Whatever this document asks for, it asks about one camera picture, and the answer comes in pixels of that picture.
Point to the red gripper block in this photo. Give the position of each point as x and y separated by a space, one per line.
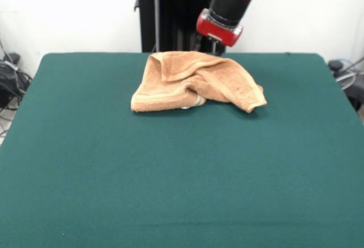
217 32

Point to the tan terry towel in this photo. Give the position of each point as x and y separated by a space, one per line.
227 83

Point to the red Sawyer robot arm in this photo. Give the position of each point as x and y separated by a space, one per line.
233 0

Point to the black floor equipment lump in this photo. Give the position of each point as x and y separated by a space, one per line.
8 83
355 88

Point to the dark green table cloth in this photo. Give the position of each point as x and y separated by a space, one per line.
113 174

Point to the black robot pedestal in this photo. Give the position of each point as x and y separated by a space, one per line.
170 17

